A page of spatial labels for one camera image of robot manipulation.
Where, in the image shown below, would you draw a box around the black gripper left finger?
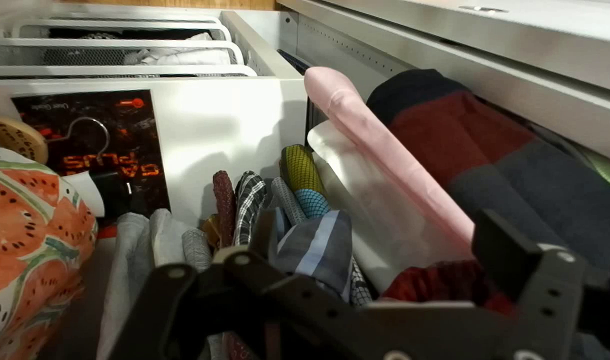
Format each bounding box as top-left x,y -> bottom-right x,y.
111,264 -> 208,360

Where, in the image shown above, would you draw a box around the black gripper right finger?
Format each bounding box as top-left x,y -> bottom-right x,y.
472,211 -> 586,360

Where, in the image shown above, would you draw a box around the pink plastic hanger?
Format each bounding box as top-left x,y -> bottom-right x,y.
304,66 -> 475,255

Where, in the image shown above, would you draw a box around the red and navy garment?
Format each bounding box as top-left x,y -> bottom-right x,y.
369,71 -> 610,268

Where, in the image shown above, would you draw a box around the watermelon print shirt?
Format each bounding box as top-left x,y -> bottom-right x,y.
0,146 -> 98,360

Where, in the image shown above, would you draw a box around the hanging checked clothes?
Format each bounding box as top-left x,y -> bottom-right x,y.
96,143 -> 372,360

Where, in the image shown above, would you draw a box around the white drawer unit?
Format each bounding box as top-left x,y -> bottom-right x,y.
0,3 -> 307,224

